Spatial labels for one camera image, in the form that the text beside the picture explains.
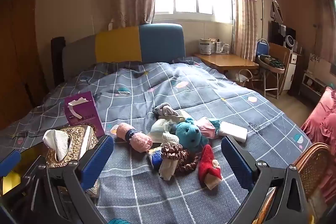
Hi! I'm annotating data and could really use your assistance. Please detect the white low shelf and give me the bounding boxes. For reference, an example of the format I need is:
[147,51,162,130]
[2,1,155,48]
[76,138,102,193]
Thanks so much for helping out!
[301,72,328,98]

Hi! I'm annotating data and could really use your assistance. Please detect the wooden desk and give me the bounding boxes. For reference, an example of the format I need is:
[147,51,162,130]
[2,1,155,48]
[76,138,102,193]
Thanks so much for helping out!
[194,53,259,73]

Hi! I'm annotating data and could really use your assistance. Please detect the white can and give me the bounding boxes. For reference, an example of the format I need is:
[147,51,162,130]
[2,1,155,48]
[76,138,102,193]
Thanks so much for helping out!
[199,38,213,55]

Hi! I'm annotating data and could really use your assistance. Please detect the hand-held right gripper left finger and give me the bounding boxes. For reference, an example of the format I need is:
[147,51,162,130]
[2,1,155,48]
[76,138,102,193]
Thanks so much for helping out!
[18,134,114,224]

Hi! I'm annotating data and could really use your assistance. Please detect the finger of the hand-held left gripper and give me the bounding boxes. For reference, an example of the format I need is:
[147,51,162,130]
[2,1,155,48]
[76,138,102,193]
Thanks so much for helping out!
[0,150,21,178]

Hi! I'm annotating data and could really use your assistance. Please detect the teal fluffy cloth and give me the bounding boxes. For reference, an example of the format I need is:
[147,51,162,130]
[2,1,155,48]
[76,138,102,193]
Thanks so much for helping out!
[210,118,223,130]

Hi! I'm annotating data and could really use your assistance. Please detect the pink towel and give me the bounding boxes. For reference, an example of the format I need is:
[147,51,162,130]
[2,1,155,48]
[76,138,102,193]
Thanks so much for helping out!
[115,123,153,153]

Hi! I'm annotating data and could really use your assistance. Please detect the small white fan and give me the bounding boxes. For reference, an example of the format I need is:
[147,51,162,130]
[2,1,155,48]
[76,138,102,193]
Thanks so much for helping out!
[285,34,297,50]

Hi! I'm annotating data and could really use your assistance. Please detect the brown satin scrunchie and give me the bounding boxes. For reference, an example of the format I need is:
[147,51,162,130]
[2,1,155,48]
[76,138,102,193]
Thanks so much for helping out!
[173,149,200,175]
[161,144,184,161]

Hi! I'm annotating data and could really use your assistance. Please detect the oval tray with clutter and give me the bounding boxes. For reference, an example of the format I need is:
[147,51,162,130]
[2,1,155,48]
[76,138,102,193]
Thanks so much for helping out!
[256,54,286,73]

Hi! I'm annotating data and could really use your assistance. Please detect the white towel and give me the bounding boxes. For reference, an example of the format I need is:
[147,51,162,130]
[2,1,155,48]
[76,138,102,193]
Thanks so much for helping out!
[217,121,248,143]

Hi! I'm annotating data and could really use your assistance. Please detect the white cabinet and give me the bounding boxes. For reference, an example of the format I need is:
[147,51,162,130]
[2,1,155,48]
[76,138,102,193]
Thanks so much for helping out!
[283,53,298,90]

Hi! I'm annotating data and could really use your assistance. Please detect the black monitor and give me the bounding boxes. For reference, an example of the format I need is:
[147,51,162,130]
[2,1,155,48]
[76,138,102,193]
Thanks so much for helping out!
[270,21,282,45]

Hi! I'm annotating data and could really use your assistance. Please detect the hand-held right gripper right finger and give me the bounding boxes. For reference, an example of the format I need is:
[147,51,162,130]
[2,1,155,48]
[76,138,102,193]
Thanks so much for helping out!
[221,135,314,224]

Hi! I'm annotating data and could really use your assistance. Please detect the small white boxes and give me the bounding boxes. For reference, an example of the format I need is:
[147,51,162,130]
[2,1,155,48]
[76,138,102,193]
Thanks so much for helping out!
[211,38,231,54]

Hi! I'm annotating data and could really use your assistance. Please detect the wooden folding table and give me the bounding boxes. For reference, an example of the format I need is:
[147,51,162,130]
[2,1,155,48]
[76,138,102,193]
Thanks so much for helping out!
[268,42,292,90]

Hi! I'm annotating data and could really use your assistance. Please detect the white waffle cloth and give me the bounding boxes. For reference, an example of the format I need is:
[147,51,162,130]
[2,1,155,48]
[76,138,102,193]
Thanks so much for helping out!
[158,132,181,182]

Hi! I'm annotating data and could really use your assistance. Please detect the wicker chair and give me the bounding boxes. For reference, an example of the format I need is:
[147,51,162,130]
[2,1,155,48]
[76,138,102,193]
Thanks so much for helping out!
[293,143,330,203]

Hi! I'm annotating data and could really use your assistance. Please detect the wicker basket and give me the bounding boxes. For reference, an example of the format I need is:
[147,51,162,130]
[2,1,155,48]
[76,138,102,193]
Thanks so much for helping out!
[231,69,254,88]

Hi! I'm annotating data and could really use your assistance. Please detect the purple tissue box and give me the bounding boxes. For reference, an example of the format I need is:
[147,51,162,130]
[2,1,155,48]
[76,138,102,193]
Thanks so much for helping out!
[64,91,105,136]

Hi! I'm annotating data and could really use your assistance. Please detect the gold embossed tissue box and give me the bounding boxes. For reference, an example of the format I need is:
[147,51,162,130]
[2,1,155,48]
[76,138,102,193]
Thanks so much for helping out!
[45,124,101,197]

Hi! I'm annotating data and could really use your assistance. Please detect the grey checked blanket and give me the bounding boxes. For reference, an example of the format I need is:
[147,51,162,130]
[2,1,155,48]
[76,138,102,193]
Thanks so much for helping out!
[0,56,313,224]

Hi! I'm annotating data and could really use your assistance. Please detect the grey yellow blue headboard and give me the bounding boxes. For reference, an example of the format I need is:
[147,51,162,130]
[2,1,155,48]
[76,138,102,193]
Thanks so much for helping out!
[62,24,186,83]

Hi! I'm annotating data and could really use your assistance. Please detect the white tissue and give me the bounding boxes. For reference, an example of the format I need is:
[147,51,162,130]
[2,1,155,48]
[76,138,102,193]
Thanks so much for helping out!
[42,129,72,162]

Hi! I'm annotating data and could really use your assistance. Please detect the pink frilled cloth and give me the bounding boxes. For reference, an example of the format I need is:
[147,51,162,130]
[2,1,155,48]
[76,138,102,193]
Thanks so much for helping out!
[301,86,336,203]

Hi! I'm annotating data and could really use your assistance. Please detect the black rolled mat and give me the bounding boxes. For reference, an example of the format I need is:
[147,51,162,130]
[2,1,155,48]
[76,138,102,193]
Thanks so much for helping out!
[51,37,66,88]

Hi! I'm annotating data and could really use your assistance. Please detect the blue chair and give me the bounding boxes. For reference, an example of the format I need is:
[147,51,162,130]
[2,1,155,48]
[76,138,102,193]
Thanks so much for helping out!
[255,39,280,98]

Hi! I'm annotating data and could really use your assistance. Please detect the gold metal tin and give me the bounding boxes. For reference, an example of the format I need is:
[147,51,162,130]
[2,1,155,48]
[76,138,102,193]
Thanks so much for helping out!
[0,145,47,197]

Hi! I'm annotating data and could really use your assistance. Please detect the teal teddy bear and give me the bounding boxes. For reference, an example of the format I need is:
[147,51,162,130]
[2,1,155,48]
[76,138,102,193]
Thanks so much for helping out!
[175,117,209,153]

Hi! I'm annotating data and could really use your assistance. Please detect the red plush toy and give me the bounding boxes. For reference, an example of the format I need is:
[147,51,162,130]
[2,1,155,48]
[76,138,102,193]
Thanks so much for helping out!
[197,144,220,190]

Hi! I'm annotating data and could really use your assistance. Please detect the blue tissue packet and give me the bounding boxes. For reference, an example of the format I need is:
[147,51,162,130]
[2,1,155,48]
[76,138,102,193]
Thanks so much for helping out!
[147,147,164,169]

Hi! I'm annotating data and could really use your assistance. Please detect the curved metal pole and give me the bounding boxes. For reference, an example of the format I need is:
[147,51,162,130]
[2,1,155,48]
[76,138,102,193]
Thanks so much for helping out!
[259,0,273,41]

